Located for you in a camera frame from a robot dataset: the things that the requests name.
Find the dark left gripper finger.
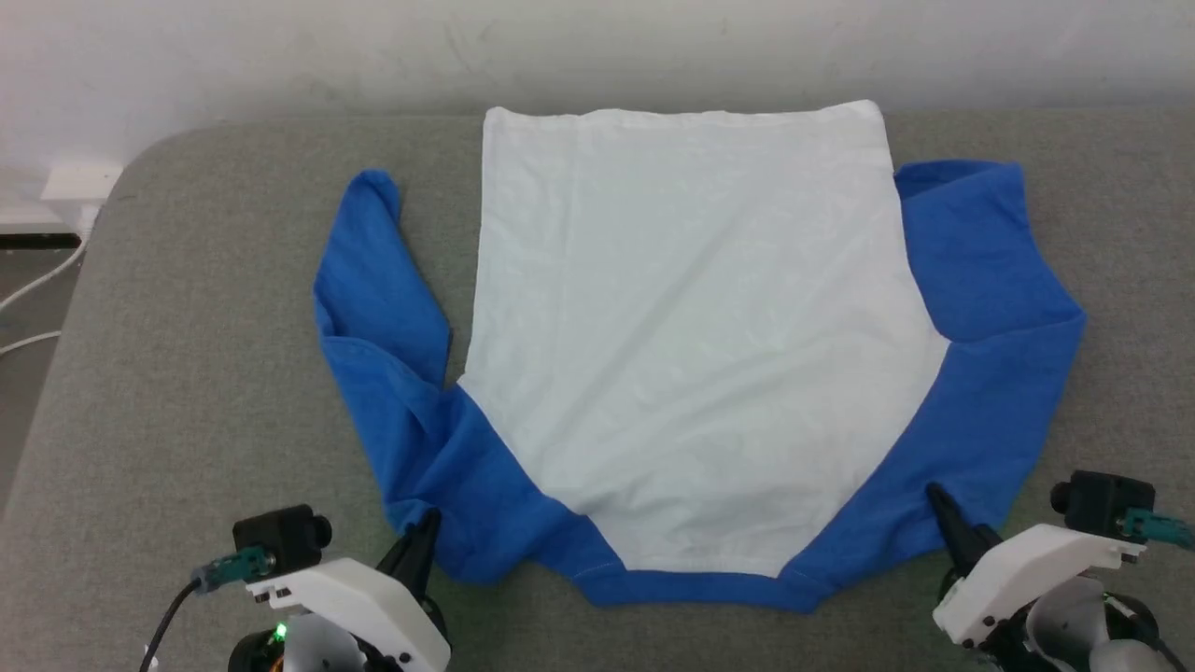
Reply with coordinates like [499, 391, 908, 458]
[378, 509, 443, 600]

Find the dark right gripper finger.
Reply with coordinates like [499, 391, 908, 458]
[926, 483, 1005, 581]

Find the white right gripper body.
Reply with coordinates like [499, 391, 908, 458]
[932, 523, 1147, 654]

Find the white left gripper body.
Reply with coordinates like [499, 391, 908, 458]
[245, 558, 452, 672]

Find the blue and white shirt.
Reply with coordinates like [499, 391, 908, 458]
[313, 98, 1089, 615]

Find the grey fabric sofa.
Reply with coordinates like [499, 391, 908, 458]
[0, 107, 1195, 672]

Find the teal left cable connector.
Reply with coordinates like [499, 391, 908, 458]
[191, 546, 277, 591]

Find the teal cable connector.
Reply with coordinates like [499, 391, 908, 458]
[1120, 509, 1195, 552]
[191, 546, 277, 591]

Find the teal right cable connector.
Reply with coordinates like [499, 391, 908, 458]
[1120, 509, 1195, 552]

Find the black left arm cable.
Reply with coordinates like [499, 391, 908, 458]
[140, 579, 202, 672]

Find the white power cable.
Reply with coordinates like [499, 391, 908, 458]
[0, 329, 63, 357]
[0, 233, 87, 314]

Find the white wall socket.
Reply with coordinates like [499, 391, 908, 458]
[41, 162, 124, 234]

